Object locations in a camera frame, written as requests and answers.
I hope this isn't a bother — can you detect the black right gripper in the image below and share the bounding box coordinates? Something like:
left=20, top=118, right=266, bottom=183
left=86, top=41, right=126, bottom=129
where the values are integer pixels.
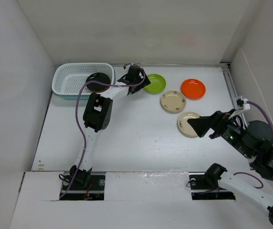
left=187, top=108, right=252, bottom=157

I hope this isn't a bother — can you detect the green plate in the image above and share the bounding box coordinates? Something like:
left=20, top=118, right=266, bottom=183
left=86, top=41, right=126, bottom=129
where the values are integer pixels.
left=144, top=74, right=167, bottom=94

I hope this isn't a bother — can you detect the beige plate with symbols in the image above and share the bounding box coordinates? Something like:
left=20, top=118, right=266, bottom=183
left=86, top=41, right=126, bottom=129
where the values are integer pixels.
left=160, top=91, right=187, bottom=113

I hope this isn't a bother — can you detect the orange plate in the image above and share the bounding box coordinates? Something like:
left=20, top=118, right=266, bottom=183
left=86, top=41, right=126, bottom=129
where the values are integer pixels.
left=89, top=87, right=109, bottom=93
left=180, top=79, right=206, bottom=100

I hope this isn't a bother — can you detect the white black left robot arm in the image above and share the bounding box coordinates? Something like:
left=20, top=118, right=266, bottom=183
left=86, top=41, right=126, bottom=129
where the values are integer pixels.
left=69, top=64, right=150, bottom=189

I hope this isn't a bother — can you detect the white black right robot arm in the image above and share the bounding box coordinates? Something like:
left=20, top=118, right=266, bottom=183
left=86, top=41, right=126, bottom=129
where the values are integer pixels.
left=187, top=110, right=273, bottom=225

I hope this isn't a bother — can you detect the beige plate with black patch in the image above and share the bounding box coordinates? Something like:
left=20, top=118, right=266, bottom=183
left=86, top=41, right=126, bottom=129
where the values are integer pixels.
left=177, top=112, right=200, bottom=138

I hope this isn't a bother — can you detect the white perforated plastic basket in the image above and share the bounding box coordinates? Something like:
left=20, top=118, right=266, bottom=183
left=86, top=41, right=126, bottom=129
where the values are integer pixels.
left=52, top=62, right=116, bottom=96

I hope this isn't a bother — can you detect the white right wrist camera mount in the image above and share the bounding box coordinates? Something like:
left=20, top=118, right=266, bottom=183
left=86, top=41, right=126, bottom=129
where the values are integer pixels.
left=230, top=96, right=251, bottom=118

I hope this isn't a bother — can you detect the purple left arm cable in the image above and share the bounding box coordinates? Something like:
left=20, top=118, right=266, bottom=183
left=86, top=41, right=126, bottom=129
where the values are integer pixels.
left=59, top=63, right=149, bottom=200

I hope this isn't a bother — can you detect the aluminium rail right edge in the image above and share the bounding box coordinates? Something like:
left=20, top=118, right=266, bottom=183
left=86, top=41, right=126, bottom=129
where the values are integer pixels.
left=219, top=62, right=243, bottom=116

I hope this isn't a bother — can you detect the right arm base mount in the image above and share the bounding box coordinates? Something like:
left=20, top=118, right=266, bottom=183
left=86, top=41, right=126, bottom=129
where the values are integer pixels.
left=186, top=172, right=236, bottom=200

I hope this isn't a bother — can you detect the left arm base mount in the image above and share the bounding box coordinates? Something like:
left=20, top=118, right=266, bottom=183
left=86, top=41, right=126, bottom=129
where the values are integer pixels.
left=59, top=173, right=105, bottom=201

